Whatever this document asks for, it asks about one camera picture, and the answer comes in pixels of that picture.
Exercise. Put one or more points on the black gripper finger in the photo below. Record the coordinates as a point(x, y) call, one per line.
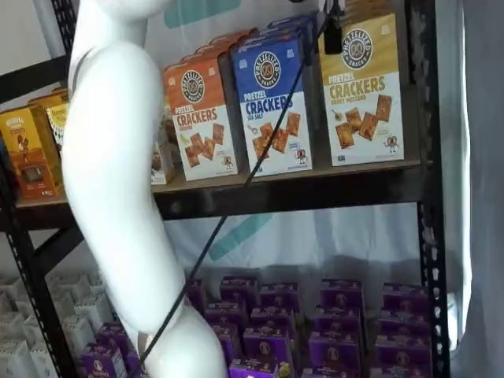
point(332, 37)

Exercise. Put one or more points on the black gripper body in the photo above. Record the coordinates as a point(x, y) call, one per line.
point(334, 8)

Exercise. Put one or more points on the yellow white pretzel crackers box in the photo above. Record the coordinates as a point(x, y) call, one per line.
point(362, 98)

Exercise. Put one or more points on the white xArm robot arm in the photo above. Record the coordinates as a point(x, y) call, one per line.
point(114, 157)

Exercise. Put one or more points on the blue white pretzel crackers box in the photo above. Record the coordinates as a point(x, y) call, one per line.
point(275, 31)
point(271, 90)
point(291, 21)

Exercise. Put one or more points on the orange white pretzel crackers box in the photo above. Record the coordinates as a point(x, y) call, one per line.
point(204, 53)
point(228, 39)
point(201, 126)

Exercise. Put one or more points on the wooden shelf board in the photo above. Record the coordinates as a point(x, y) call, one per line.
point(315, 173)

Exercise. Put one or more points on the almond flour bars box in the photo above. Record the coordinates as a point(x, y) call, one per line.
point(163, 161)

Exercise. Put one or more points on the purple Annie's snack box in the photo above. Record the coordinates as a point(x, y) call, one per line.
point(338, 319)
point(102, 362)
point(239, 290)
point(272, 319)
point(267, 344)
point(335, 350)
point(116, 338)
point(342, 293)
point(402, 351)
point(279, 297)
point(225, 314)
point(403, 373)
point(405, 298)
point(260, 370)
point(403, 325)
point(338, 374)
point(197, 295)
point(228, 338)

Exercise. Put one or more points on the sweet thins mint chocolate box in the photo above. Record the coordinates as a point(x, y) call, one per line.
point(59, 126)

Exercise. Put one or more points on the orange brown snack box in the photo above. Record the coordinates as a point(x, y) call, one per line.
point(47, 98)
point(23, 157)

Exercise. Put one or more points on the black shelf side beam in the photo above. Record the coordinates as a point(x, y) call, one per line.
point(59, 240)
point(35, 78)

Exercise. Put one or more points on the white carton box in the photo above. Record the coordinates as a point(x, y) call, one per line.
point(11, 293)
point(38, 330)
point(78, 332)
point(15, 360)

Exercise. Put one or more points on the grey curtain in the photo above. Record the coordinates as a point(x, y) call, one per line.
point(484, 157)

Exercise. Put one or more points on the black perforated shelf post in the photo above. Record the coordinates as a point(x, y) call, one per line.
point(429, 157)
point(65, 23)
point(43, 283)

